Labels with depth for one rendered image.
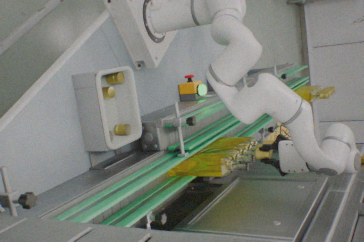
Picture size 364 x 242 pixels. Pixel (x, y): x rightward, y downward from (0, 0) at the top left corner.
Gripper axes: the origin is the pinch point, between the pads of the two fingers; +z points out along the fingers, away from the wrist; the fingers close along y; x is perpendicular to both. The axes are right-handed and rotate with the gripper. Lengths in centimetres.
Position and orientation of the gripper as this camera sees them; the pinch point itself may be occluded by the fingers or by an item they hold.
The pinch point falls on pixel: (267, 154)
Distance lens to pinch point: 141.7
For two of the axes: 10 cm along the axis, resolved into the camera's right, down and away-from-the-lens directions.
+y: -1.3, -9.8, -1.7
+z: -7.3, -0.2, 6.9
